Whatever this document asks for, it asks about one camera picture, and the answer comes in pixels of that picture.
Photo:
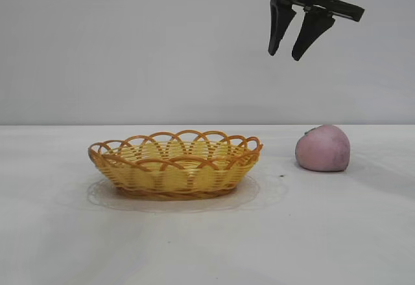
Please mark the pink peach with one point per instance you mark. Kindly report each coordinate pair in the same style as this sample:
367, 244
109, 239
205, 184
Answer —
324, 149

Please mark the yellow woven plastic basket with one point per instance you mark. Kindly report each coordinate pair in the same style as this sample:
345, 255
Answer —
175, 171

